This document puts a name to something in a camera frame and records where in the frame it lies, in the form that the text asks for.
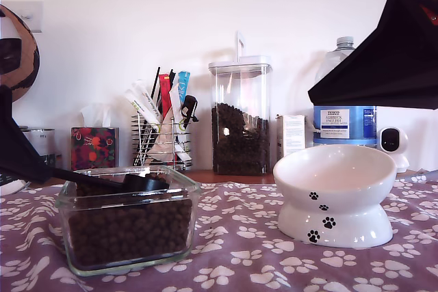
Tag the small white round camera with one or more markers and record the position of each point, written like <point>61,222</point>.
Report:
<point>400,141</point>

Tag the white tissue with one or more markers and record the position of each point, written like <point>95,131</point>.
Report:
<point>96,116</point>

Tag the white tin red label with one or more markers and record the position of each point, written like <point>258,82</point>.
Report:
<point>24,129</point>

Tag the white wall switch plate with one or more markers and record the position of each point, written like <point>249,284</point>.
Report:
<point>34,15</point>

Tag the thin black stick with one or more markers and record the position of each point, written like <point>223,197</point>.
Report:
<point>155,81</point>

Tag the white paper sachet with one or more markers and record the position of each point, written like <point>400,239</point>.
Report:
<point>142,88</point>

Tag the square glass food container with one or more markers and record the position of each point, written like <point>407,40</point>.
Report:
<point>130,269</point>

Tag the plain white tin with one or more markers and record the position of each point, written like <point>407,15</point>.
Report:
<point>44,141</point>

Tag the red sachet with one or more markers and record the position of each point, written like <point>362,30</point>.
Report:
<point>166,97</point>

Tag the long white sachet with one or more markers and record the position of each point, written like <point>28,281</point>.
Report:
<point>175,104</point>

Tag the small white cardboard box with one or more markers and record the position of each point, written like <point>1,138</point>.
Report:
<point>291,134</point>

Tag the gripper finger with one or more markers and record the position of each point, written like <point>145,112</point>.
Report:
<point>393,90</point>
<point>13,128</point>
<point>17,160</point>
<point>376,56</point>

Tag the floral tissue box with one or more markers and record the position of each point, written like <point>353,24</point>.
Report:
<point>94,148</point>

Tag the white sachet green print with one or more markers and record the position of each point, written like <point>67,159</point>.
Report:
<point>140,107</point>

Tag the brown cat food kibble pile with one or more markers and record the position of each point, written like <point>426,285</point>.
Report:
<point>130,230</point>
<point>239,148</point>

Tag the brown round globe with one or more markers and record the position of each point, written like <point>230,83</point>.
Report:
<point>29,59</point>

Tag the white paw print cat bowl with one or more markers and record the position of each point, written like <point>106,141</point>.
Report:
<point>335,175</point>

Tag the blue sachet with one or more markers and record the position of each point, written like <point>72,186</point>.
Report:
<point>183,81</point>

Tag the purple paw print cloth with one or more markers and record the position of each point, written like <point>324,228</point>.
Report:
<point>239,254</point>

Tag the large clear water bottle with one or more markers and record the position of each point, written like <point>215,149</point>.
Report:
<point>338,124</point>

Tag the black plastic measuring scoop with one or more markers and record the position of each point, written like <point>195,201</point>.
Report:
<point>147,184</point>

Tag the tall clear jar white lid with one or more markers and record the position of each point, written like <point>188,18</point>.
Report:
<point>239,83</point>

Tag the black plastic clip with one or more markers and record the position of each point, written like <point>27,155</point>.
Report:
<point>189,103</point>

